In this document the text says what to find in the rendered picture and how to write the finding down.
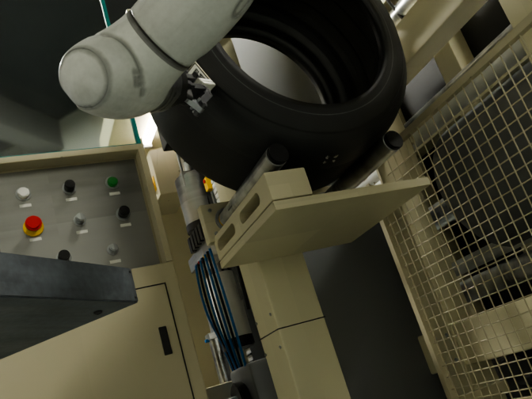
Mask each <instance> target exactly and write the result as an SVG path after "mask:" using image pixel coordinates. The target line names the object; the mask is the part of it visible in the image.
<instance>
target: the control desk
mask: <svg viewBox="0 0 532 399"><path fill-rule="evenodd" d="M0 252H1V253H13V254H20V255H26V256H33V257H45V258H51V259H58V260H70V261H77V262H83V263H90V264H102V265H108V266H115V267H121V268H130V269H131V273H132V276H133V280H134V284H135V289H136V294H137V297H138V301H137V303H136V304H133V305H131V306H128V307H126V308H123V309H121V310H118V311H116V312H114V313H111V314H109V315H107V316H104V317H101V318H99V319H97V320H95V321H91V322H90V323H88V324H85V325H82V326H80V327H77V328H76V329H72V330H70V331H68V332H65V333H63V334H61V335H58V336H56V337H53V338H51V339H49V340H45V341H44V342H42V343H39V344H36V345H34V346H32V347H30V348H26V349H25V350H22V351H19V352H17V353H15V354H12V355H10V356H7V357H5V358H3V359H0V399H208V396H207V391H206V387H205V384H204V380H203V375H202V372H201V369H200V363H199V360H198V356H197V353H196V348H195V345H194V341H193V338H192V332H191V329H190V325H189V323H188V317H187V314H186V310H185V307H184V301H183V298H182V295H181V289H180V286H179V283H178V279H177V274H176V270H175V268H174V264H173V258H172V254H171V251H170V247H169V242H168V238H167V236H166V232H165V227H164V223H163V220H162V214H161V211H160V208H159V205H158V199H157V196H156V192H155V189H154V183H153V181H152V177H151V174H150V168H149V165H148V161H147V158H146V153H145V150H144V146H143V144H142V143H140V144H132V145H124V146H109V147H101V148H93V149H85V150H70V151H62V152H54V153H46V154H30V155H22V156H14V157H6V158H0Z"/></svg>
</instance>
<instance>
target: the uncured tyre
mask: <svg viewBox="0 0 532 399"><path fill-rule="evenodd" d="M223 38H242V39H247V40H254V41H257V42H260V43H262V44H266V45H268V46H270V47H272V48H275V49H276V50H278V51H280V52H282V53H283V54H285V55H286V56H287V57H288V58H290V59H291V60H293V61H294V62H295V63H296V64H297V65H298V66H299V67H300V68H301V69H302V70H303V71H304V72H305V73H306V75H307V76H308V77H309V79H310V81H311V82H312V83H313V85H314V87H315V88H316V90H317V92H318V95H319V97H320V99H321V104H313V103H307V102H303V101H297V100H294V99H291V98H289V97H285V96H283V95H281V94H279V93H276V92H274V91H272V90H270V89H268V88H267V87H265V86H263V85H261V84H260V83H259V82H257V81H256V80H254V79H253V78H251V77H250V76H249V75H247V73H245V72H244V71H243V70H242V69H241V68H240V67H239V66H238V65H237V64H236V63H235V62H234V61H233V60H232V59H231V57H229V56H228V54H227V53H226V51H225V50H224V49H223V47H222V45H221V44H220V43H219V42H218V43H217V44H216V45H215V46H214V47H213V48H212V49H211V50H210V51H209V52H208V53H207V54H205V55H203V56H201V57H200V58H199V59H197V60H196V62H197V63H198V65H199V66H200V67H201V68H202V70H203V71H204V72H205V73H206V74H207V76H208V77H209V78H210V79H211V80H212V81H213V83H215V87H214V88H213V89H212V90H211V91H210V93H211V94H212V97H211V99H210V100H209V101H208V102H207V107H206V108H205V109H204V110H203V112H202V113H201V114H200V115H199V116H198V117H197V116H195V115H194V114H193V113H192V110H191V109H190V107H191V106H190V105H188V106H183V105H181V104H178V105H176V106H174V107H171V108H169V109H167V110H165V111H164V112H151V113H150V115H151V117H152V119H153V121H154V123H155V125H156V127H157V129H158V130H159V132H160V133H161V135H162V137H163V138H164V139H165V141H166V142H167V143H168V144H169V145H170V147H171V148H172V149H173V150H174V151H175V152H176V153H177V154H178V155H179V156H180V157H181V158H182V159H183V160H184V161H185V162H186V163H188V164H189V165H190V166H191V167H192V168H193V169H195V170H196V171H198V172H199V173H201V174H203V175H204V176H205V177H207V178H209V179H210V180H212V181H214V182H216V183H218V184H220V185H222V186H225V187H227V188H230V189H233V190H235V191H237V190H238V189H239V187H240V186H241V184H242V183H243V181H244V180H245V178H246V177H247V176H248V175H249V173H250V172H251V171H252V169H253V167H254V166H255V165H256V163H257V162H258V161H259V160H260V158H261V157H262V155H263V154H264V152H265V151H266V149H268V148H269V146H271V145H272V144H274V143H278V144H281V145H283V146H284V147H285V148H286V149H287V151H288V154H289V158H288V160H287V162H286V163H285V164H284V165H283V167H282V168H281V169H280V170H285V169H297V168H304V169H305V171H306V175H307V177H308V180H309V183H310V187H311V189H312V191H315V190H318V189H319V188H323V187H325V186H326V185H328V184H331V183H332V182H333V181H335V180H337V179H338V178H340V177H341V176H342V175H343V174H344V173H345V172H346V171H347V170H348V169H349V168H350V167H352V166H353V165H354V164H355V163H356V162H357V161H358V160H359V159H360V158H361V157H362V156H363V155H364V154H365V153H366V152H367V151H368V150H369V149H370V148H371V147H372V146H373V145H374V144H375V143H376V142H377V141H378V140H379V139H380V138H381V137H382V136H383V135H384V134H385V133H386V132H387V131H388V130H389V129H390V127H391V125H392V124H393V122H394V120H395V118H396V116H397V114H398V111H399V109H400V107H401V104H402V101H403V99H404V96H405V89H406V82H407V70H406V62H405V54H404V51H403V48H402V46H401V41H400V38H399V35H398V33H397V29H396V27H395V24H394V23H393V20H392V18H391V16H390V14H389V12H388V10H387V9H386V7H385V6H384V4H383V3H382V1H381V0H254V1H253V3H252V4H251V6H250V7H249V8H248V9H247V11H246V12H245V14H244V15H243V16H242V17H241V19H240V20H239V21H238V22H237V24H236V25H235V26H234V27H233V28H232V29H231V30H230V31H229V32H228V33H227V34H226V35H225V36H224V37H223ZM339 153H341V155H340V157H339V159H338V160H337V162H334V163H329V164H322V165H319V164H320V163H321V161H322V159H323V157H324V156H325V155H327V154H339Z"/></svg>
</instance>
